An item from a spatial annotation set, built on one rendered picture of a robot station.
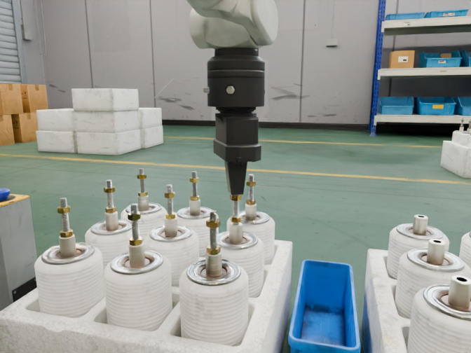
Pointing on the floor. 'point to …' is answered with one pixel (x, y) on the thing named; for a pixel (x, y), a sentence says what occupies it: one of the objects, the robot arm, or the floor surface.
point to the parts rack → (461, 24)
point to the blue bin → (324, 309)
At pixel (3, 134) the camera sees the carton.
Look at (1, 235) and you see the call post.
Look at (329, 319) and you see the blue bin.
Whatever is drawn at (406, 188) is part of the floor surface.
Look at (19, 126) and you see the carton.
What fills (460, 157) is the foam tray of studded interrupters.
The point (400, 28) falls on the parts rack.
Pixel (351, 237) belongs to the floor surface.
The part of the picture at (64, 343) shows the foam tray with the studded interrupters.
